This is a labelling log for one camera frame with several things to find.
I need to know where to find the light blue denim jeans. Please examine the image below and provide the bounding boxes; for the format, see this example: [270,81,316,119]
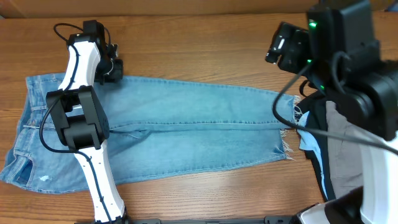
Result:
[1,73,288,194]

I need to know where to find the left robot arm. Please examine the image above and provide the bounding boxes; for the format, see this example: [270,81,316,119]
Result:
[44,20,130,223]

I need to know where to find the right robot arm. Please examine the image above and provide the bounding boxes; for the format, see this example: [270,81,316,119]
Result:
[266,1,397,223]

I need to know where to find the black garment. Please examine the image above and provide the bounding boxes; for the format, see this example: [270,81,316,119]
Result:
[297,91,336,202]

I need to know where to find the light blue garment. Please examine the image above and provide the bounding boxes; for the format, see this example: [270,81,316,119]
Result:
[298,111,333,200]

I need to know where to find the cardboard panel behind table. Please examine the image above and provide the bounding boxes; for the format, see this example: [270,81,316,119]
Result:
[0,0,396,19]

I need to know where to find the grey garment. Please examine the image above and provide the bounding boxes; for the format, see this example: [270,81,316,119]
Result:
[326,101,363,198]

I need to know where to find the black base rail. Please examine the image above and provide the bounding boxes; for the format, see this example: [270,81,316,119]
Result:
[74,215,299,224]

